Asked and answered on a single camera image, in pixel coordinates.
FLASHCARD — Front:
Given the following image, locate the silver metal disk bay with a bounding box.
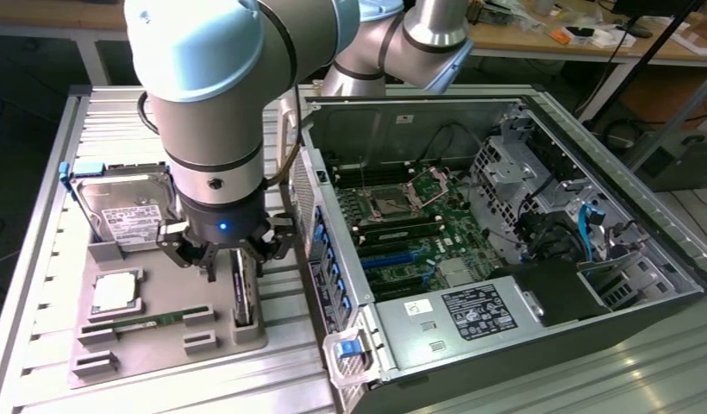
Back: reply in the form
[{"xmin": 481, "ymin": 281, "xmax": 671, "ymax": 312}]
[{"xmin": 471, "ymin": 110, "xmax": 568, "ymax": 242}]

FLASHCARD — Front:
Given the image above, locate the blue case latch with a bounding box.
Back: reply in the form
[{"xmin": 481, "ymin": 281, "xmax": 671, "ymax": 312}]
[{"xmin": 333, "ymin": 339, "xmax": 363, "ymax": 360}]

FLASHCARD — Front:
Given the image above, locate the white plastic tray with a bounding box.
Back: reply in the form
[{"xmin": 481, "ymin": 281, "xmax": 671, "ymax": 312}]
[{"xmin": 563, "ymin": 24, "xmax": 638, "ymax": 48}]

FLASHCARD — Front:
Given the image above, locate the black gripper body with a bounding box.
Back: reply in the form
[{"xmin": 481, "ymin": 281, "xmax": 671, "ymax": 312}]
[{"xmin": 181, "ymin": 191, "xmax": 271, "ymax": 252}]

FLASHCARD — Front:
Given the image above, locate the dark grey cabinet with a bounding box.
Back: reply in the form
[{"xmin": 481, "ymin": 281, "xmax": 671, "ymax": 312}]
[{"xmin": 640, "ymin": 133, "xmax": 707, "ymax": 193}]

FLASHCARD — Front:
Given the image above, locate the grey plastic parts rack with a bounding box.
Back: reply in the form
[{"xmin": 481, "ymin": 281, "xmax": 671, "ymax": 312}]
[{"xmin": 67, "ymin": 235, "xmax": 270, "ymax": 390}]

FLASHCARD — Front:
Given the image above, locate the black stand pole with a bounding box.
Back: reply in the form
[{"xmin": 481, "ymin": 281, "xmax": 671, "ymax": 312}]
[{"xmin": 583, "ymin": 0, "xmax": 707, "ymax": 130}]

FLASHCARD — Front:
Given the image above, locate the aluminium profile frame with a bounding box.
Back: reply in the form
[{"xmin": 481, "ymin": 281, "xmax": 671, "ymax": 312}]
[{"xmin": 628, "ymin": 75, "xmax": 707, "ymax": 173}]

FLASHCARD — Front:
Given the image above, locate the black plastic shroud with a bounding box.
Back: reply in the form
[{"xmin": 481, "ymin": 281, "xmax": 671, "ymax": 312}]
[{"xmin": 491, "ymin": 260, "xmax": 611, "ymax": 327}]

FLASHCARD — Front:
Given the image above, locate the silver hard disk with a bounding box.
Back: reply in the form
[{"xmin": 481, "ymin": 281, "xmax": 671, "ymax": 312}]
[{"xmin": 77, "ymin": 162, "xmax": 181, "ymax": 254}]

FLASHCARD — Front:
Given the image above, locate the black labelled RAM stick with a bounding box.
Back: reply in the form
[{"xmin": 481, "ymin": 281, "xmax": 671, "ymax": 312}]
[{"xmin": 357, "ymin": 222, "xmax": 442, "ymax": 248}]

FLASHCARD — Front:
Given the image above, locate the CPU socket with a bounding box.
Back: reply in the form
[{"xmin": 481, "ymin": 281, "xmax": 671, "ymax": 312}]
[{"xmin": 367, "ymin": 187, "xmax": 417, "ymax": 221}]

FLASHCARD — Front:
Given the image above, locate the silver power supply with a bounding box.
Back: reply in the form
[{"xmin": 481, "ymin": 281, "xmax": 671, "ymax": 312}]
[{"xmin": 375, "ymin": 275, "xmax": 549, "ymax": 372}]

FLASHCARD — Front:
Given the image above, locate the silver CPU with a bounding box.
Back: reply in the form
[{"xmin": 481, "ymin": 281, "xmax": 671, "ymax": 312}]
[{"xmin": 91, "ymin": 270, "xmax": 146, "ymax": 312}]

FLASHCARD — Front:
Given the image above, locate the black monitor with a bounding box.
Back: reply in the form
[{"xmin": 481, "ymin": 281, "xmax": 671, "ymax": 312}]
[{"xmin": 610, "ymin": 0, "xmax": 707, "ymax": 16}]

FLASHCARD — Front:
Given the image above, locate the blue expansion slot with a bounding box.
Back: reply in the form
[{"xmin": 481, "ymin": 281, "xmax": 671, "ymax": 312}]
[{"xmin": 362, "ymin": 251, "xmax": 422, "ymax": 269}]

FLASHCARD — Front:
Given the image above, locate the green Dell motherboard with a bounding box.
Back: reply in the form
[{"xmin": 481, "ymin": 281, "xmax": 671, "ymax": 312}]
[{"xmin": 333, "ymin": 166, "xmax": 505, "ymax": 303}]

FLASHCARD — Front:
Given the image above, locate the metal socket cover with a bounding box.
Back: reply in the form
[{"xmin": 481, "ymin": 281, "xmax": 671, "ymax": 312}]
[{"xmin": 405, "ymin": 166, "xmax": 453, "ymax": 203}]

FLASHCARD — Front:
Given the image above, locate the silver chipset heatsink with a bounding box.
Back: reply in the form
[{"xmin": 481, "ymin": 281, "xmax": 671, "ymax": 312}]
[{"xmin": 437, "ymin": 260, "xmax": 475, "ymax": 288}]

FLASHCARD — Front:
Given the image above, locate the wooden desk white frame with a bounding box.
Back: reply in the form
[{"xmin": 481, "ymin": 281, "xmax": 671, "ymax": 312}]
[{"xmin": 0, "ymin": 0, "xmax": 707, "ymax": 124}]

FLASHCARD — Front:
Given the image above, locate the black RAM slot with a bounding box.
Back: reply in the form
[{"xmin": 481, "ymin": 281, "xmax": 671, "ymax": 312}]
[
  {"xmin": 334, "ymin": 174, "xmax": 414, "ymax": 187},
  {"xmin": 330, "ymin": 165, "xmax": 410, "ymax": 178}
]

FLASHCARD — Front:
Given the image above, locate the green RAM stick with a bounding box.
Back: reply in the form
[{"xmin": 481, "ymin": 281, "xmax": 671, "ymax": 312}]
[{"xmin": 109, "ymin": 310, "xmax": 189, "ymax": 332}]

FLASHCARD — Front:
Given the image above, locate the black Nvidia graphics card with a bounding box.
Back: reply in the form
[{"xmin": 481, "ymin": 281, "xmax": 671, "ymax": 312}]
[{"xmin": 226, "ymin": 245, "xmax": 258, "ymax": 328}]

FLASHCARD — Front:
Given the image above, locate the open black PC case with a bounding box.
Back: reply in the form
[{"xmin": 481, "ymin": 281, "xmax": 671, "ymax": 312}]
[{"xmin": 278, "ymin": 85, "xmax": 707, "ymax": 414}]

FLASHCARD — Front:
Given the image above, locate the black expansion slot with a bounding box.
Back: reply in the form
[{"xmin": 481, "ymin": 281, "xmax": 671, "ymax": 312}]
[{"xmin": 367, "ymin": 273, "xmax": 427, "ymax": 291}]

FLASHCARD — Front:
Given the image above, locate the blue wire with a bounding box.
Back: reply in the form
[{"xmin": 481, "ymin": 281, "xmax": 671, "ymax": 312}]
[{"xmin": 575, "ymin": 201, "xmax": 607, "ymax": 265}]

